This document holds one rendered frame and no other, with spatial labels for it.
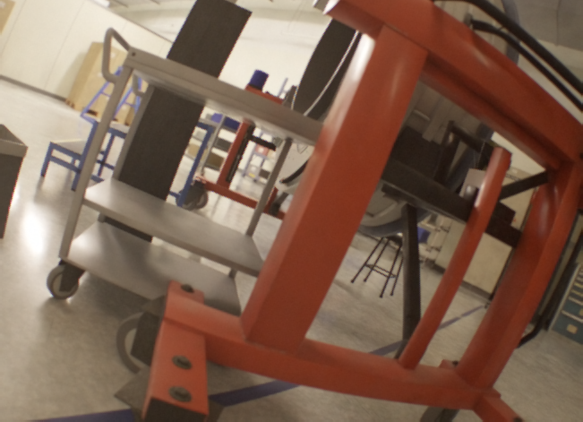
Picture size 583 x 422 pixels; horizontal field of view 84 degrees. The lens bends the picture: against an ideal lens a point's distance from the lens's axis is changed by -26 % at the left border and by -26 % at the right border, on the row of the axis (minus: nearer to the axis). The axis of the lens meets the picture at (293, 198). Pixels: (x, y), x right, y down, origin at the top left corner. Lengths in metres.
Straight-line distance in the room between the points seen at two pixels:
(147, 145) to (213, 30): 0.53
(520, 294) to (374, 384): 0.42
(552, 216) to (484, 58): 0.42
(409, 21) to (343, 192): 0.33
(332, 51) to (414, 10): 1.59
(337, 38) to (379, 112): 1.64
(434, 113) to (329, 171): 0.74
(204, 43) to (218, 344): 1.23
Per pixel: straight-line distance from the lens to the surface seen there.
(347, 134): 0.68
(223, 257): 1.04
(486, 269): 6.08
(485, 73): 0.84
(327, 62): 2.32
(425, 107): 1.35
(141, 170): 1.65
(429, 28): 0.78
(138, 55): 1.00
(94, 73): 8.03
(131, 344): 0.93
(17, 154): 1.31
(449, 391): 0.99
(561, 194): 1.04
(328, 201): 0.68
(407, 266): 1.14
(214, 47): 1.67
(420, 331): 0.94
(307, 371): 0.79
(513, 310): 1.02
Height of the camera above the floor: 0.57
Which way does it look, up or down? 4 degrees down
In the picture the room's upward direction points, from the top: 24 degrees clockwise
